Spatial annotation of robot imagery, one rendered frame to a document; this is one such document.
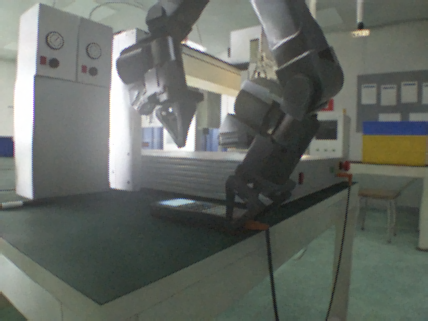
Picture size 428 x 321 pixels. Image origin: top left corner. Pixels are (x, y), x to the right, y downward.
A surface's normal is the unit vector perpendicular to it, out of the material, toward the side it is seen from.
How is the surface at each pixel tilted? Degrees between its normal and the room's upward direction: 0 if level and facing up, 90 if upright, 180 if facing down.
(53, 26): 90
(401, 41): 90
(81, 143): 90
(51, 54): 90
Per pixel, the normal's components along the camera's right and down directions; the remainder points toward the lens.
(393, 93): -0.59, 0.03
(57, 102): 0.80, 0.05
